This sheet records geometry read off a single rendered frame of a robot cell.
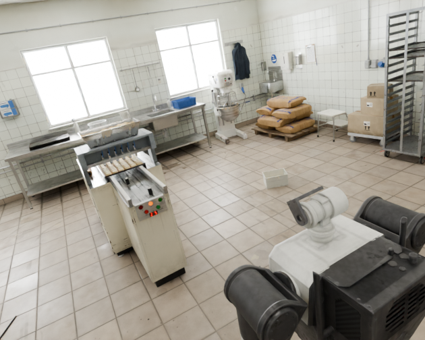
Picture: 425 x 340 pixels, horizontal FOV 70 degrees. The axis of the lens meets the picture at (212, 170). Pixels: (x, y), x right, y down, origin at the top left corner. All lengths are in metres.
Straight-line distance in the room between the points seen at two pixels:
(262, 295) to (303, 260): 0.13
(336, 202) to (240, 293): 0.29
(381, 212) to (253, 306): 0.44
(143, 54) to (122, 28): 0.56
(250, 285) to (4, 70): 5.68
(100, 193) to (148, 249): 0.79
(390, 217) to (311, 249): 0.24
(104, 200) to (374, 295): 2.71
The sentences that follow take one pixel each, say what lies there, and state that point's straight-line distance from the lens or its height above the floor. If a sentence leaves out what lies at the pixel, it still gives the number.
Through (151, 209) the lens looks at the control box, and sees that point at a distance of 2.45.
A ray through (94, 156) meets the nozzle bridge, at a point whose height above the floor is 1.10.
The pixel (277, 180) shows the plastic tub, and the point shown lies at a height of 0.10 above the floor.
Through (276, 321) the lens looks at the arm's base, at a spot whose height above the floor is 1.35.
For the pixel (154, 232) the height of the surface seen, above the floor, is 0.54.
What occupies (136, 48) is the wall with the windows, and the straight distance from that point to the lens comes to 6.24.
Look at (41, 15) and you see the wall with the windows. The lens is 6.10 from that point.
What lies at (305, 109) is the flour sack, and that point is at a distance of 5.95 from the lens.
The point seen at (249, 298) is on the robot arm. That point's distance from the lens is 0.66.
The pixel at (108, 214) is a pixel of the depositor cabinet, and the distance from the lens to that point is 3.17.
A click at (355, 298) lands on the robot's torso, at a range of 0.66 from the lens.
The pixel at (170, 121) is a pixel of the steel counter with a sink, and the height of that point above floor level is 0.71.
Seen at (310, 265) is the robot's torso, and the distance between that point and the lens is 0.72.
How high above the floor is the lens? 1.84
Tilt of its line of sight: 22 degrees down
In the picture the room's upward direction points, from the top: 11 degrees counter-clockwise
